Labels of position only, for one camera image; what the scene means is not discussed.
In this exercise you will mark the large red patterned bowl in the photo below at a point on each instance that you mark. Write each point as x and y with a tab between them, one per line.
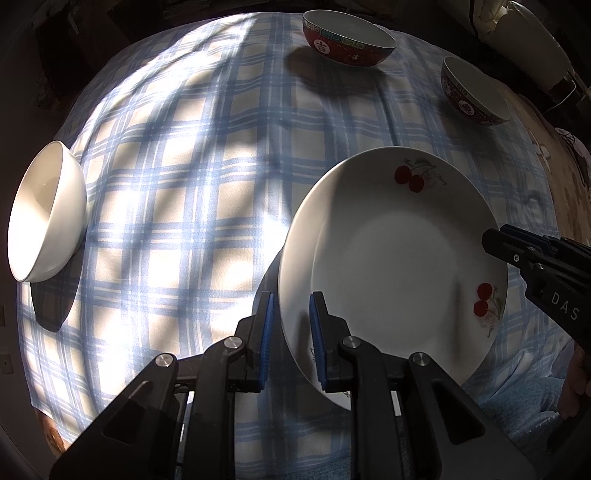
351	46

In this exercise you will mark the blue towel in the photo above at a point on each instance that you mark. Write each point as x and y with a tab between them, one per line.
521	392

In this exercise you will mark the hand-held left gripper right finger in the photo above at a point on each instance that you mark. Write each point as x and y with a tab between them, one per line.
317	341

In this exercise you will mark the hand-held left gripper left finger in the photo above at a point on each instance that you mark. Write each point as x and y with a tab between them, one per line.
267	341

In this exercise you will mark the small red patterned bowl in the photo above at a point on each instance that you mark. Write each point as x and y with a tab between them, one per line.
475	97

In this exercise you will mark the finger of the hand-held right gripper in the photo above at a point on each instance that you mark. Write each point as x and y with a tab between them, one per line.
531	237
503	249

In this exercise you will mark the person's right hand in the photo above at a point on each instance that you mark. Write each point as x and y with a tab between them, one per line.
581	374

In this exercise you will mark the white bowl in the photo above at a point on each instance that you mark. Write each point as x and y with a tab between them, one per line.
46	212

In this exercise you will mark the blue plaid cloth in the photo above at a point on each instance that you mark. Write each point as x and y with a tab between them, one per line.
184	161

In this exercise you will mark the white cherry print plate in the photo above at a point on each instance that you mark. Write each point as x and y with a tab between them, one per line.
392	258

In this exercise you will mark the brown floral blanket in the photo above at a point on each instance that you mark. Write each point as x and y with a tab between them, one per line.
568	184

